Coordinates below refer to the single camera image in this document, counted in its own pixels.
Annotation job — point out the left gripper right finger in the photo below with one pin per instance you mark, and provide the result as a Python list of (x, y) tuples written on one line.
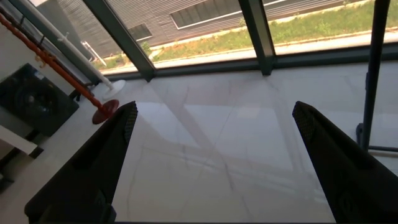
[(351, 180)]

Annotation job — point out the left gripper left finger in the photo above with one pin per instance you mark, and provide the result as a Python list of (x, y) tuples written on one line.
[(87, 180)]

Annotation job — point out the black clothes rack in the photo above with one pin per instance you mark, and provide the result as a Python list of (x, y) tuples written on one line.
[(374, 62)]

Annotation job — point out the red pole stand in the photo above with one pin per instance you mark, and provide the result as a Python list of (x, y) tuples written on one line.
[(102, 113)]

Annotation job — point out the white table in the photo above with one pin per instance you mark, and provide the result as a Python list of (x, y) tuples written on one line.
[(15, 140)]

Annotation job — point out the black cabinet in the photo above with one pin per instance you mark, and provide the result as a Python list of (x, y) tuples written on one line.
[(37, 99)]

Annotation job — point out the white pole stand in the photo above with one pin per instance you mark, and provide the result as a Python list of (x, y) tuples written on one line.
[(116, 87)]

